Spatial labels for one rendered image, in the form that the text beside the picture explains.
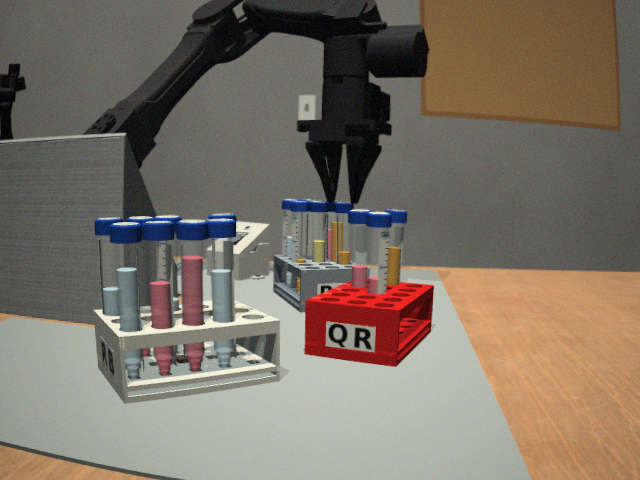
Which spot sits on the white test tube rack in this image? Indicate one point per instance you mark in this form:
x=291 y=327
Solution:
x=257 y=355

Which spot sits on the red test tube rack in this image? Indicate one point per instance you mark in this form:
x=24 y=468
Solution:
x=367 y=333

